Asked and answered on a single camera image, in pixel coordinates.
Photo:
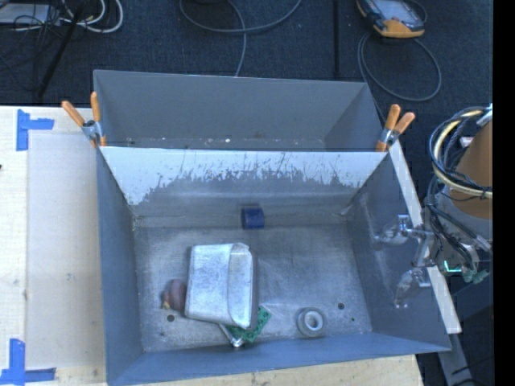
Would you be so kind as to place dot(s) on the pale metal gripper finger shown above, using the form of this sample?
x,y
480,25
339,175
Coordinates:
x,y
410,284
396,231

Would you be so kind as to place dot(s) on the grey metal bin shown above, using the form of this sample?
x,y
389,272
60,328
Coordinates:
x,y
306,264

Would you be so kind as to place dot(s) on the blue cube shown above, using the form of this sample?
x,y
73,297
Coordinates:
x,y
252,218

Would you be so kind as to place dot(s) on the silver white box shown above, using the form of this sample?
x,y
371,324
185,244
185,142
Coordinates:
x,y
217,284

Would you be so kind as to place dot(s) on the red-brown toy food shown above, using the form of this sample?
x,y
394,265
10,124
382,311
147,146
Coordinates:
x,y
176,294

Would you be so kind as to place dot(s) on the pale wood flat board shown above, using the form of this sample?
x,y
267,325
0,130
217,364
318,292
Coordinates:
x,y
64,255

